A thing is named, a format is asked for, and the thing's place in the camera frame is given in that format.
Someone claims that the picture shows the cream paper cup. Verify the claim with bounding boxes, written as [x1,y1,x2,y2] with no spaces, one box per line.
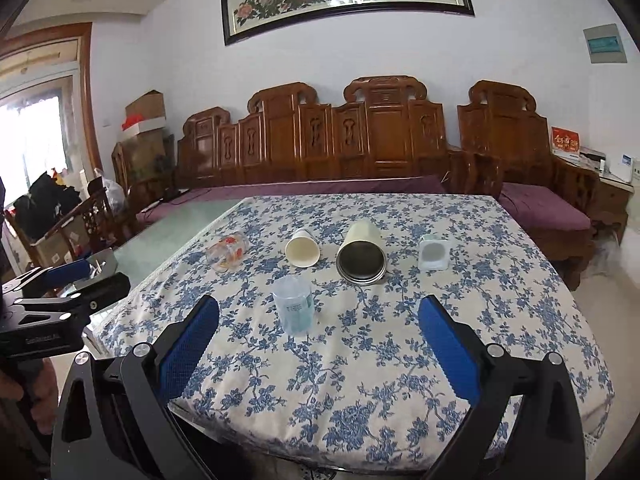
[285,228,321,268]

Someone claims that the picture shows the white square cup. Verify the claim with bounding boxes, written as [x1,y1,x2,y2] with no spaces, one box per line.
[418,233,450,272]

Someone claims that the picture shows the dark wooden chair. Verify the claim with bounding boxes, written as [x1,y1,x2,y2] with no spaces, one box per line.
[10,192,127,267]

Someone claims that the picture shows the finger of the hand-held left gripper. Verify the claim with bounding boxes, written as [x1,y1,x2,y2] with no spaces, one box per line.
[12,272,132,323]
[1,249,119,303]

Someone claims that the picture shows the clear bluish plastic cup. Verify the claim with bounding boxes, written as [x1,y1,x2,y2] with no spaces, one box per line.
[272,275,315,336]

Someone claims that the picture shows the white tabletop device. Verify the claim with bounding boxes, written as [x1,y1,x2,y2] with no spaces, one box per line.
[615,152,637,183]

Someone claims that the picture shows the long purple sofa cushion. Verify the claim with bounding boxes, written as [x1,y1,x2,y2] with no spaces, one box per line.
[137,176,448,226]

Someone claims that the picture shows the red desk calendar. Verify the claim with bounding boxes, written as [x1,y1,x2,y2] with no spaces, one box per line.
[550,126,581,156]

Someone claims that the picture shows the glass cup with orange print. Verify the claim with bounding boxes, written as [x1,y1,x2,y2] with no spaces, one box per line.
[205,232,250,274]

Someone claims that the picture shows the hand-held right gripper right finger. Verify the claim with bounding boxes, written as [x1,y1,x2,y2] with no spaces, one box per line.
[417,294,587,480]

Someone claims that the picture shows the pile of black clothes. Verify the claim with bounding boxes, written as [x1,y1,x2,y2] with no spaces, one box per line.
[12,172,83,241]

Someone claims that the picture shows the person's left hand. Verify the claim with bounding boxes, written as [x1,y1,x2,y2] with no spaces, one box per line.
[0,359,59,407]

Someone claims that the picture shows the carved wooden armchair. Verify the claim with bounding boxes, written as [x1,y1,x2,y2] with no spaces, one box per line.
[456,80,601,291]

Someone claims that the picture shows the carved wooden sofa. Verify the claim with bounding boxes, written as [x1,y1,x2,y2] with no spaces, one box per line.
[175,76,503,201]

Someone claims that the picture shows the wooden side table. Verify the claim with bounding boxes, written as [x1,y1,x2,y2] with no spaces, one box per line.
[555,152,636,246]

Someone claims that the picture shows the open cardboard box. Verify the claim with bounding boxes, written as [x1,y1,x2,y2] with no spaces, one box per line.
[122,90,167,135]

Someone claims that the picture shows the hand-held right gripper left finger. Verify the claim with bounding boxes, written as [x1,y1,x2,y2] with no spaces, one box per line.
[50,294,221,480]

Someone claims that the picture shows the small purple seat cushion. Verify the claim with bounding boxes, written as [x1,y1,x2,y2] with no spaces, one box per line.
[499,182,593,231]

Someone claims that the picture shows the blue floral tablecloth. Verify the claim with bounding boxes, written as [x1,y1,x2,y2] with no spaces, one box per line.
[92,192,616,473]

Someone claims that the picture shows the cream insulated tumbler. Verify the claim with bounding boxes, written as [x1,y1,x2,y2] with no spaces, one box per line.
[336,218,389,287]

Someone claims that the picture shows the brown printed carton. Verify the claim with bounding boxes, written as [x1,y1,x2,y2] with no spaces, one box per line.
[119,129,175,183]

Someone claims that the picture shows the grey wall electrical panel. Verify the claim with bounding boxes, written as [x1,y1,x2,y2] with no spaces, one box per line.
[583,23,628,64]

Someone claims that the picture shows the wooden door frame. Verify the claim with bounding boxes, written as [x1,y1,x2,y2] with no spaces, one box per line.
[0,22,103,173]

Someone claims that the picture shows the clear plastic bag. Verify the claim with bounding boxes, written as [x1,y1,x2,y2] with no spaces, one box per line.
[92,169,126,213]

